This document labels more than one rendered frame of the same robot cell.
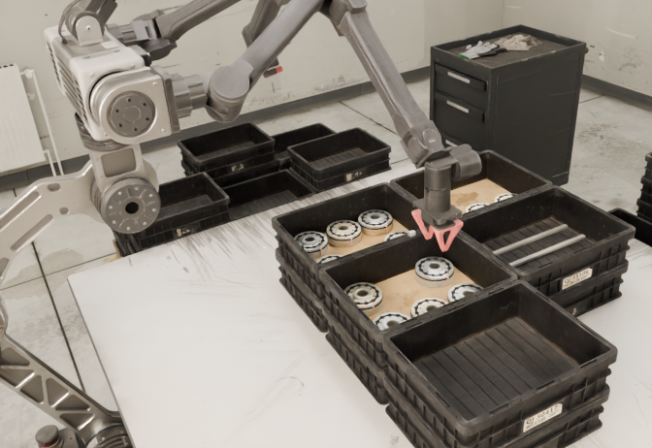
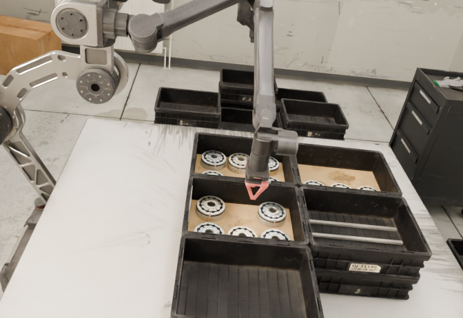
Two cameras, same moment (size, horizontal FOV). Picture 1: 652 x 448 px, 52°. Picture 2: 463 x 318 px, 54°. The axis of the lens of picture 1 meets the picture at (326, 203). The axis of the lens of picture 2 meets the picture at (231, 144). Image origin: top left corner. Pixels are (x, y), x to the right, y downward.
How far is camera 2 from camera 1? 61 cm
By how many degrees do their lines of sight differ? 19
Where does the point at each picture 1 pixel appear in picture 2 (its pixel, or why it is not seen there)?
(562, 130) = not seen: outside the picture
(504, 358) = (262, 292)
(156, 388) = (74, 202)
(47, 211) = (54, 71)
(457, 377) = (220, 287)
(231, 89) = (139, 30)
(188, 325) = (121, 175)
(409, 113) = (261, 93)
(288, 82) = (334, 60)
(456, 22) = not seen: outside the picture
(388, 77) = (262, 62)
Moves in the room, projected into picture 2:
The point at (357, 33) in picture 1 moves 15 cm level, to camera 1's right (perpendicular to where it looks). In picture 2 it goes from (258, 25) to (304, 37)
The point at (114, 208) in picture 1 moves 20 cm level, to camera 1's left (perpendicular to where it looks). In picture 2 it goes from (83, 82) to (41, 67)
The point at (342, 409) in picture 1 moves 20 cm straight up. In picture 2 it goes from (156, 269) to (158, 226)
